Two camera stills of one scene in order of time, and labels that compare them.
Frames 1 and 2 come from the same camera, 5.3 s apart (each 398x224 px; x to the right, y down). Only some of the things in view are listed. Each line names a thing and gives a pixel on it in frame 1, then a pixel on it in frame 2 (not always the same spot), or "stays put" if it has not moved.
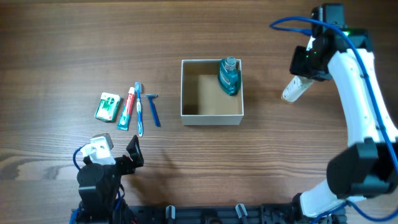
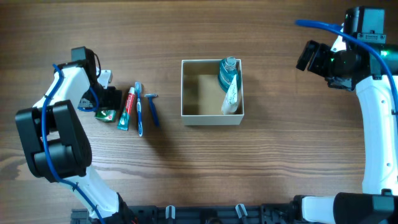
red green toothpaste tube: (124, 122) stays put
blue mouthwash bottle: (229, 76) stays put
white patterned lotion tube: (297, 86) → (229, 104)
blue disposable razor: (153, 108) stays put
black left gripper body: (127, 160) → (112, 98)
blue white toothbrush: (140, 127) stays put
